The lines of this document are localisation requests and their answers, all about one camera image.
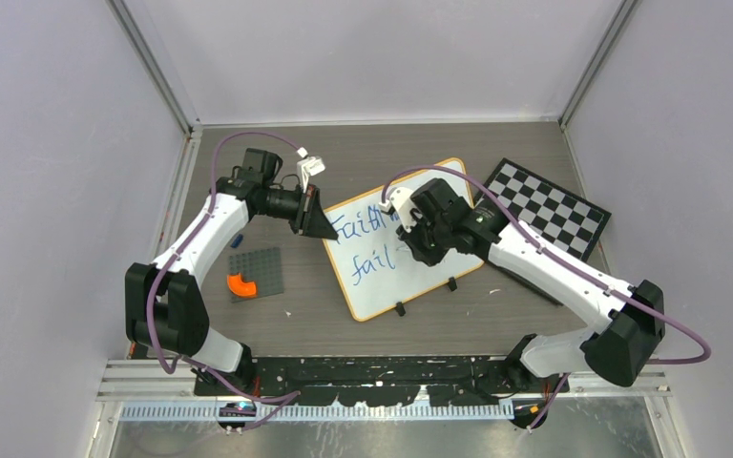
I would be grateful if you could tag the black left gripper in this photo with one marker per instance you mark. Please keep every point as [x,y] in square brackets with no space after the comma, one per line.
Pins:
[310,218]

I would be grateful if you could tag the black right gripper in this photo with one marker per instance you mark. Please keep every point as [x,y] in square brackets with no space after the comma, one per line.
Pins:
[431,257]

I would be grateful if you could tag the yellow framed whiteboard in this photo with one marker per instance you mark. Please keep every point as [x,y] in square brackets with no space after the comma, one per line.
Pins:
[372,275]

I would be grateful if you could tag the blue marker cap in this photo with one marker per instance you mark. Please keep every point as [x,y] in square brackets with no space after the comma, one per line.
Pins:
[236,241]

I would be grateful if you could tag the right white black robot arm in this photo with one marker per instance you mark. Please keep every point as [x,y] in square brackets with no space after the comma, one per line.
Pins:
[620,332]

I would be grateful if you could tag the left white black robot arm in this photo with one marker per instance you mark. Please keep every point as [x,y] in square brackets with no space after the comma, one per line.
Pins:
[164,308]

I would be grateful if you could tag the grey lego baseplate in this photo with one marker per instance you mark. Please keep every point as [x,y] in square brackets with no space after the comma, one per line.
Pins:
[263,266]

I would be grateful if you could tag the orange curved block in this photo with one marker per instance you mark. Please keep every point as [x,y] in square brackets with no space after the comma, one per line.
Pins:
[240,287]

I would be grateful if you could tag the black white chessboard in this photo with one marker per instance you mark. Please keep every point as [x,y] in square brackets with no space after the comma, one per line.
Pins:
[567,220]

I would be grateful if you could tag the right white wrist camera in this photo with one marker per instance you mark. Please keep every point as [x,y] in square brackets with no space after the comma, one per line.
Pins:
[398,202]

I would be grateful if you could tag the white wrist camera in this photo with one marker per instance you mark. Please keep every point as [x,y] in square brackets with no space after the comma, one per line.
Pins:
[307,167]
[398,202]

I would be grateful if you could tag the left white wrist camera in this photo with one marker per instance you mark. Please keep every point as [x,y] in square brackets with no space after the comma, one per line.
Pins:
[307,167]

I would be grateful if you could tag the aluminium frame rail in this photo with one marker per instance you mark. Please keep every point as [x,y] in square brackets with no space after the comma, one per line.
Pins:
[145,394]

